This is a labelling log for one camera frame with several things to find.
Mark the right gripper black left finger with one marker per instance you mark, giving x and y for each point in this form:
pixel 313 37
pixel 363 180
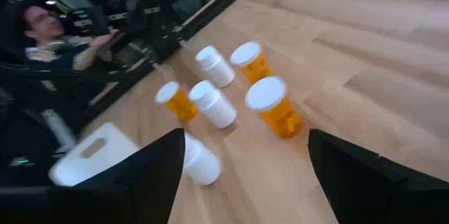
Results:
pixel 147 182

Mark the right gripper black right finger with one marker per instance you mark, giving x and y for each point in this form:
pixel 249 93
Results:
pixel 358 189

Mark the orange pill bottle white cap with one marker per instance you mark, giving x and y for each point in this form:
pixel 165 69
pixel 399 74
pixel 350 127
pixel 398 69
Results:
pixel 245 53

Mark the white plastic basket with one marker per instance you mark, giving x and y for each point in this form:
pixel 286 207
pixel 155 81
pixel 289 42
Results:
pixel 70 169

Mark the small orange pill bottle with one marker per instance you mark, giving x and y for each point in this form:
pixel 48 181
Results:
pixel 180 104

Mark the person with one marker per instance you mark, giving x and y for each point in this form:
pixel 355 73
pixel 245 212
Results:
pixel 42 24

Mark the grey metal post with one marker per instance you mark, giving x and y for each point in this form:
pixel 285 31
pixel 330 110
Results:
pixel 58 125

